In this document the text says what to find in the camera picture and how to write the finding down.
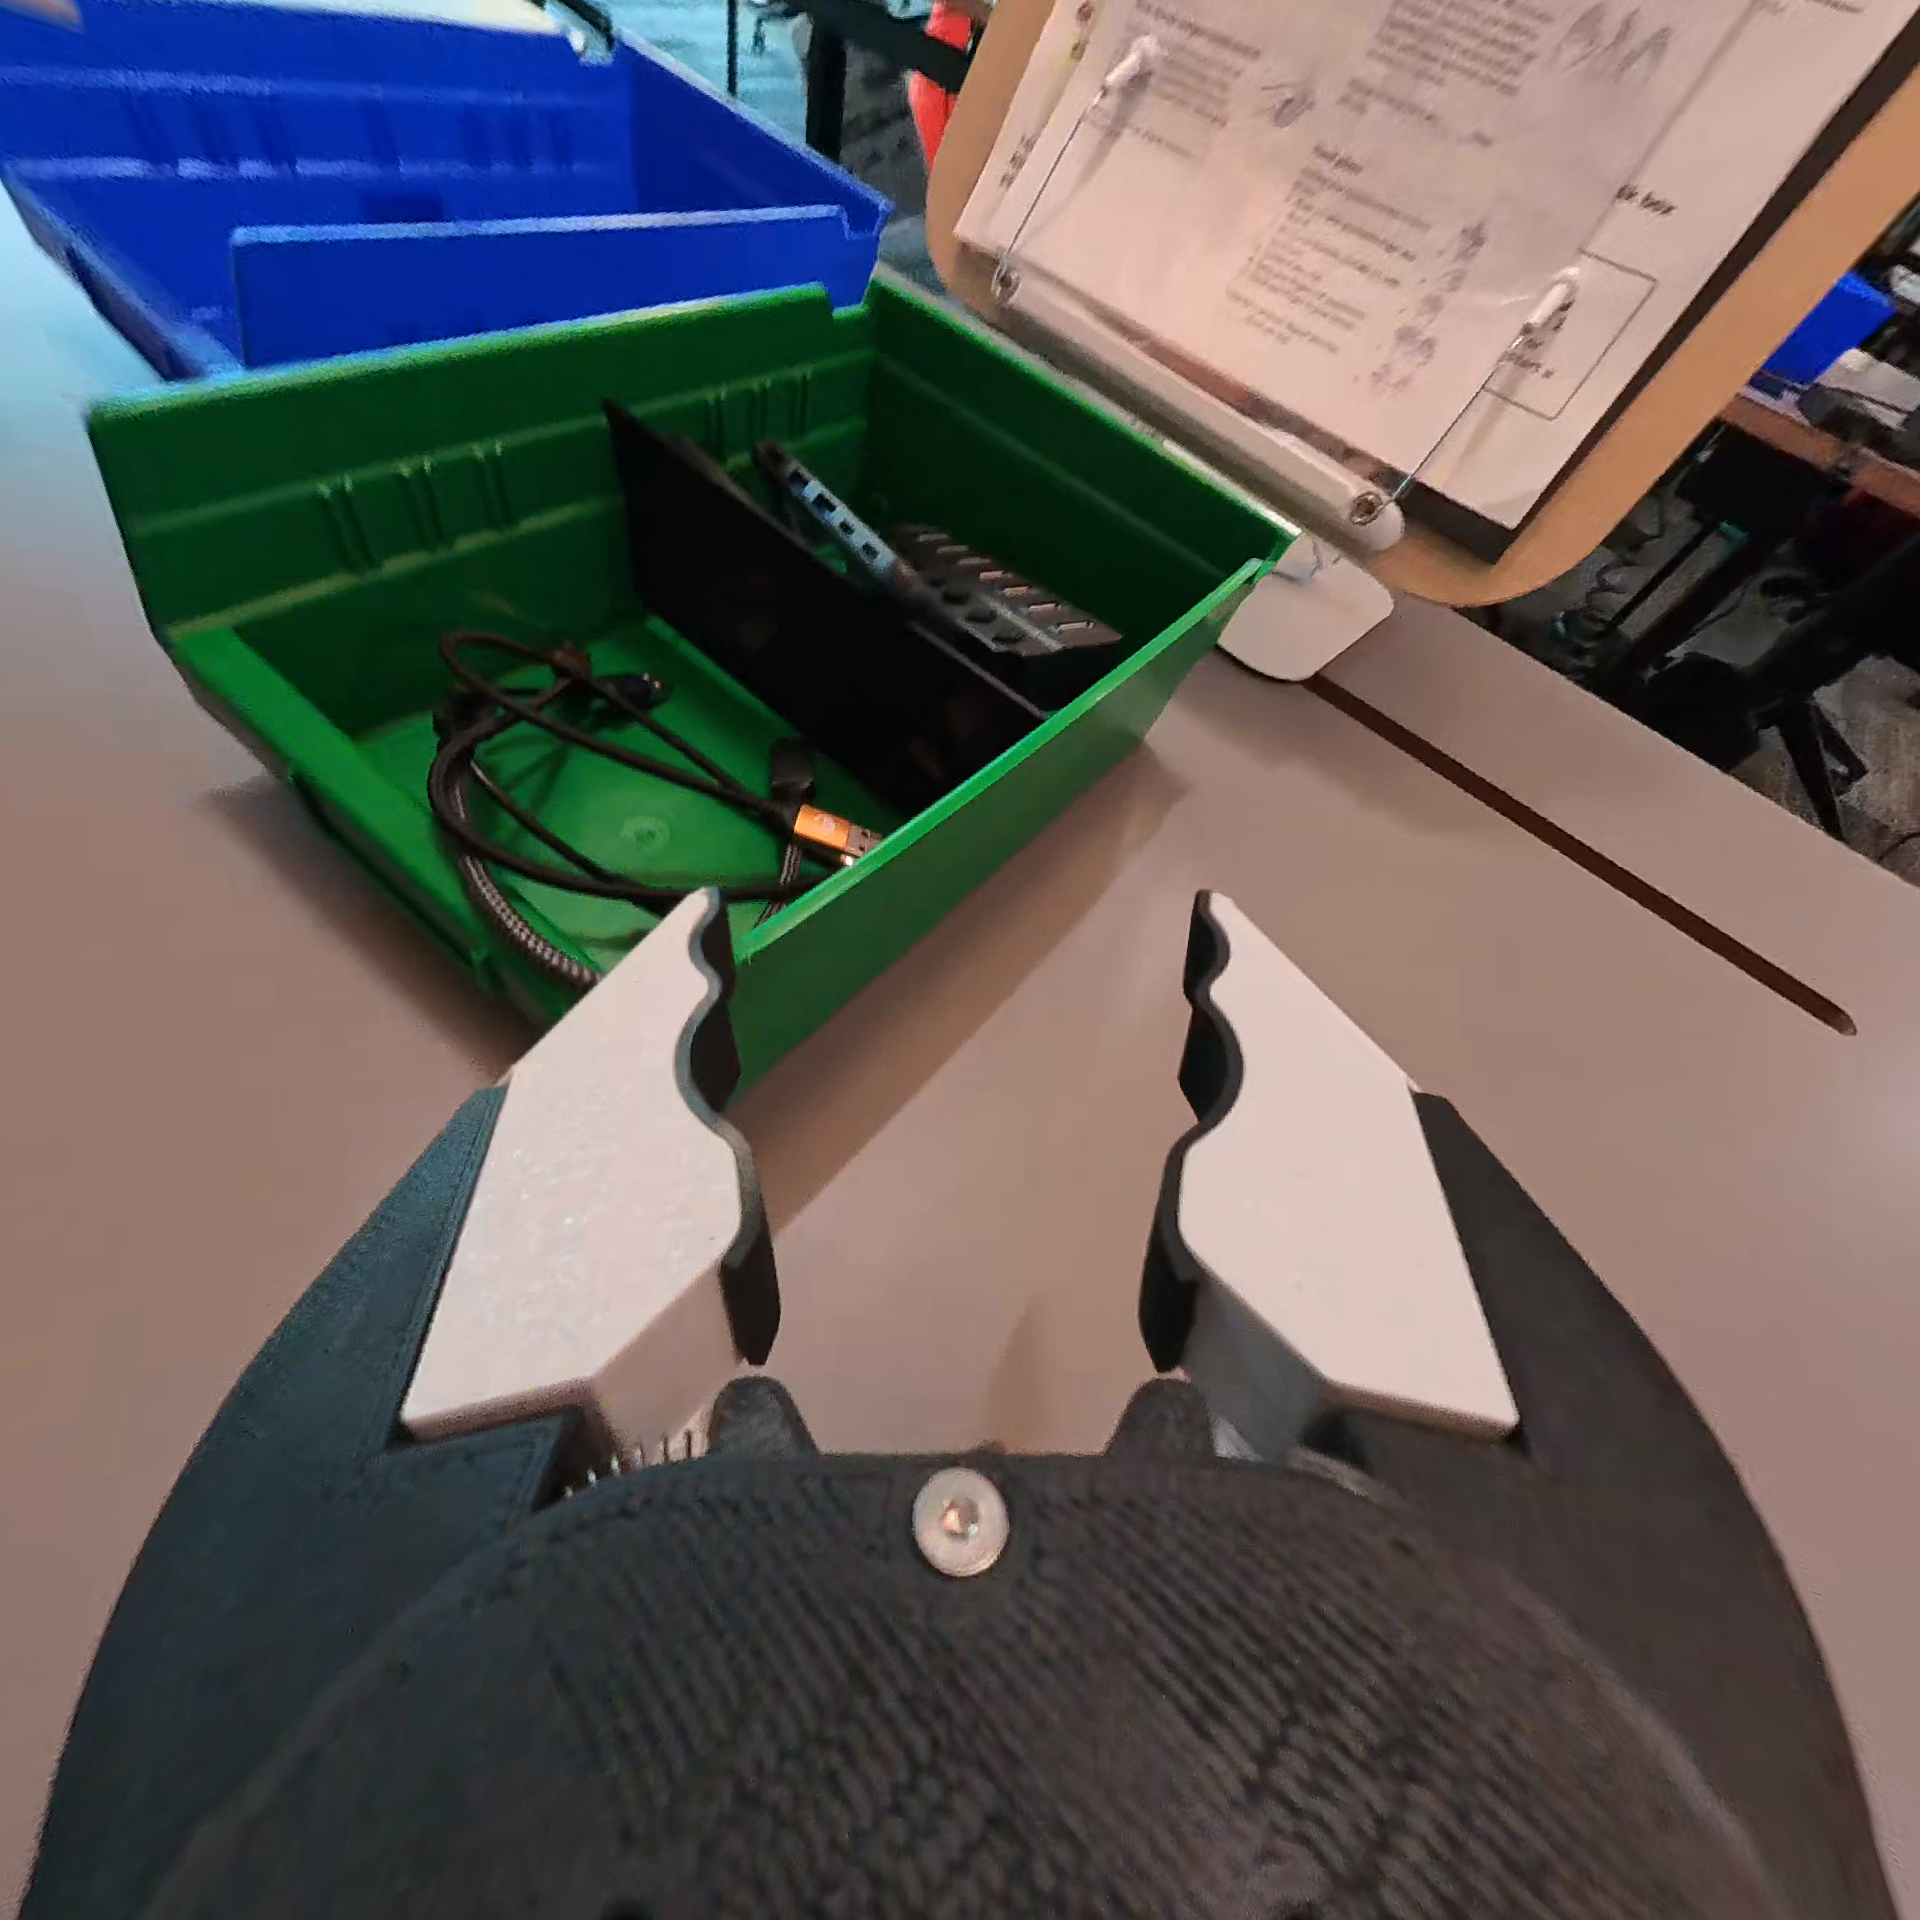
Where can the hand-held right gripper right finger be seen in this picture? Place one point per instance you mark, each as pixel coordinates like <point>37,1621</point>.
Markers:
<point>1336,1231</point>

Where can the black bin divider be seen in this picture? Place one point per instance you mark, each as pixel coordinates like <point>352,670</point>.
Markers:
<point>750,629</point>

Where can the green plastic bin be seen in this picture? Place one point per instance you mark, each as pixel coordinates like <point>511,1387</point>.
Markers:
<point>375,451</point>

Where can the small blue plastic bin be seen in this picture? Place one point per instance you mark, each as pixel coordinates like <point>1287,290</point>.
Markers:
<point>1829,324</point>

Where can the wooden document stand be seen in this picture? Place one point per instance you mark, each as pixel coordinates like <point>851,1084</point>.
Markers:
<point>1650,494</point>

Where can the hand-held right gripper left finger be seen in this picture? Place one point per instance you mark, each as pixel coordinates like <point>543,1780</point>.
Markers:
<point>586,1202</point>

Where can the black multi-port usb hub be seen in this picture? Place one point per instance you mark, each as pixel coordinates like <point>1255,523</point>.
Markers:
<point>1003,601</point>

